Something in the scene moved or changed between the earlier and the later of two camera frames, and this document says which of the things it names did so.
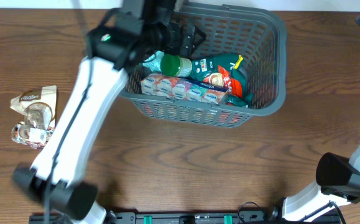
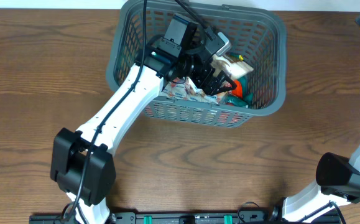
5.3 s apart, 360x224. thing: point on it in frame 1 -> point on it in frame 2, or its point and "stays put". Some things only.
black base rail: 267,216 stays put
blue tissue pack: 183,88 stays put
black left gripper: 185,44 -> 212,86
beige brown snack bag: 39,107 -> 235,68
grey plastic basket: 259,36 stays put
